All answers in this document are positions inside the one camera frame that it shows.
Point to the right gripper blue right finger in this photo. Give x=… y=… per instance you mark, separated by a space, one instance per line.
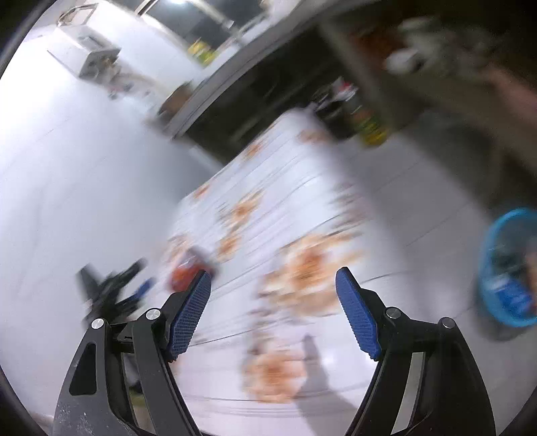
x=360 y=318

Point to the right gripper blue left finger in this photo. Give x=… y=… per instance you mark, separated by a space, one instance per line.
x=187 y=315

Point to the small can red label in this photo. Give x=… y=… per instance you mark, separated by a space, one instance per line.
x=185 y=269

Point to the floral tablecloth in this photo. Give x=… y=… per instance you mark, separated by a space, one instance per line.
x=273 y=353

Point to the blue plastic basin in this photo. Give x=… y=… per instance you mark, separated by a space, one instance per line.
x=507 y=269

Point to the yellow cooking oil bottle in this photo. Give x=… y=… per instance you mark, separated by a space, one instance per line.
x=366 y=123

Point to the dark soy sauce bottle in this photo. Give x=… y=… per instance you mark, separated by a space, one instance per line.
x=335 y=105

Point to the brown clay pot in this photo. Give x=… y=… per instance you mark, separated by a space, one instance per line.
x=176 y=100

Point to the white ceramic bowl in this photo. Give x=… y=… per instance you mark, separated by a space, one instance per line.
x=403 y=61

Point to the yellow bottle on windowsill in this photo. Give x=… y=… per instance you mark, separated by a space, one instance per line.
x=202 y=52

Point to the white wall water heater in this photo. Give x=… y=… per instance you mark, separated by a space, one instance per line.
x=81 y=50

